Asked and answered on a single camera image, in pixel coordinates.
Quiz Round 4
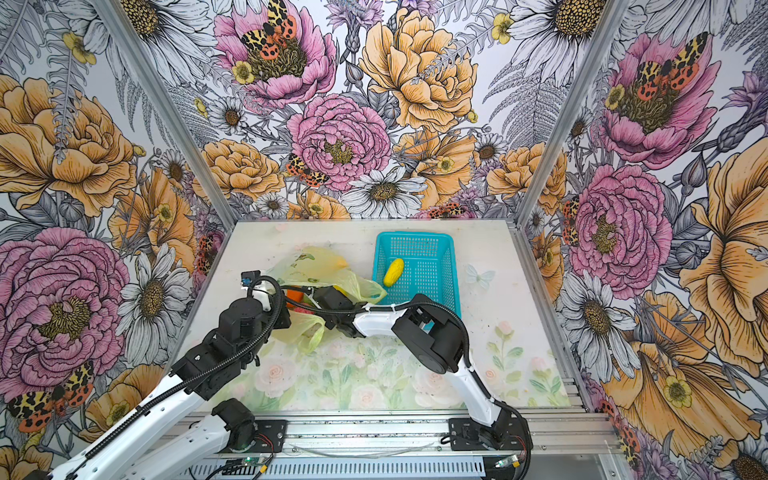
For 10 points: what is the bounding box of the left aluminium corner post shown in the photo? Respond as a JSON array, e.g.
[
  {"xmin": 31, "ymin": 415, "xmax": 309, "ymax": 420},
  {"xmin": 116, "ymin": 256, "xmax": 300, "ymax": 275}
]
[{"xmin": 94, "ymin": 1, "xmax": 238, "ymax": 231}]

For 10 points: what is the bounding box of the yellow corn toy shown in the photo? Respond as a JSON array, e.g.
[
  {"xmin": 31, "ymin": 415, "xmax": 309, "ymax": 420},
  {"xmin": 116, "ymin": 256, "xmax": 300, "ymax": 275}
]
[{"xmin": 382, "ymin": 258, "xmax": 405, "ymax": 288}]

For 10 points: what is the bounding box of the orange fruit toy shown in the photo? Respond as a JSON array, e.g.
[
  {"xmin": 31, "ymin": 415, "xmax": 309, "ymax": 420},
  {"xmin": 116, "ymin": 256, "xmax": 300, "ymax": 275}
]
[{"xmin": 283, "ymin": 289, "xmax": 305, "ymax": 310}]

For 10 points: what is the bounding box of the teal plastic basket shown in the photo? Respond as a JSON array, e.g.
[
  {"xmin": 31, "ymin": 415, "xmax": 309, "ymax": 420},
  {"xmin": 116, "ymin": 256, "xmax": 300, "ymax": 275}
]
[{"xmin": 372, "ymin": 231, "xmax": 461, "ymax": 316}]

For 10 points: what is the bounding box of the white vented cable duct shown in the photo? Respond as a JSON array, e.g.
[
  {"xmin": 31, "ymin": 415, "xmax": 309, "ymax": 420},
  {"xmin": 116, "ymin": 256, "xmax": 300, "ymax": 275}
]
[{"xmin": 166, "ymin": 456, "xmax": 486, "ymax": 479}]

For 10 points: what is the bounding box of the aluminium corner post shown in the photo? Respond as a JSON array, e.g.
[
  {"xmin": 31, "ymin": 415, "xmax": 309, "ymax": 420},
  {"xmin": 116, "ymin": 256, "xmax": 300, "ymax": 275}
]
[
  {"xmin": 94, "ymin": 1, "xmax": 238, "ymax": 231},
  {"xmin": 515, "ymin": 0, "xmax": 630, "ymax": 229}
]

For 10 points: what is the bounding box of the aluminium front rail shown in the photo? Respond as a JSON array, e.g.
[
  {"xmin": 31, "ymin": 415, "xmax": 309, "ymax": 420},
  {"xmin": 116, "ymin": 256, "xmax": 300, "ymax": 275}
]
[{"xmin": 156, "ymin": 409, "xmax": 622, "ymax": 465}]

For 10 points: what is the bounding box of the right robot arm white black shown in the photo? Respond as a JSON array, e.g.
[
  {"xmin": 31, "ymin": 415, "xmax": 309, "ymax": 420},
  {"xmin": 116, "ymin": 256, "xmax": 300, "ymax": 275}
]
[{"xmin": 310, "ymin": 287, "xmax": 533, "ymax": 451}]

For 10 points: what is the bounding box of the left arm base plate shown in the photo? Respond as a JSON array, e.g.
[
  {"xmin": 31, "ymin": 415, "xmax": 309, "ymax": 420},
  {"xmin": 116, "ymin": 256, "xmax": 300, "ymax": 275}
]
[{"xmin": 236, "ymin": 419, "xmax": 288, "ymax": 454}]

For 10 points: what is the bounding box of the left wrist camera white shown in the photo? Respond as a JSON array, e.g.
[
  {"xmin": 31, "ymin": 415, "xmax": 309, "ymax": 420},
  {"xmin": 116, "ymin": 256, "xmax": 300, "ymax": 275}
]
[{"xmin": 240, "ymin": 270, "xmax": 274, "ymax": 311}]

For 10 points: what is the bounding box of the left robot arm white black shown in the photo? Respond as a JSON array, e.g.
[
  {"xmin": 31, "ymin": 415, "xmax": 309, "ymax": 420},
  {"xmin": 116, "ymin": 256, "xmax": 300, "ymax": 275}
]
[{"xmin": 27, "ymin": 294, "xmax": 289, "ymax": 479}]

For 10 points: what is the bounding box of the right aluminium corner post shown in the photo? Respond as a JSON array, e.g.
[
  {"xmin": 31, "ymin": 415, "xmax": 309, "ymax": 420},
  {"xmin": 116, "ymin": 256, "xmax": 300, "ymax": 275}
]
[{"xmin": 515, "ymin": 0, "xmax": 630, "ymax": 229}]

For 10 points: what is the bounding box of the yellow-green plastic bag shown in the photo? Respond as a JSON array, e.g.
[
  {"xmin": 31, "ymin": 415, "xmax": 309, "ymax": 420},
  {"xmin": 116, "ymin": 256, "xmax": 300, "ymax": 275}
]
[{"xmin": 267, "ymin": 246, "xmax": 386, "ymax": 354}]

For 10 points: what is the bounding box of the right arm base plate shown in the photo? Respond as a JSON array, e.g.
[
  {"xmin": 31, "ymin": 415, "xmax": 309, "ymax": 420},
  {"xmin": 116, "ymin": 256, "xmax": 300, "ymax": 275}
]
[{"xmin": 447, "ymin": 417, "xmax": 532, "ymax": 451}]

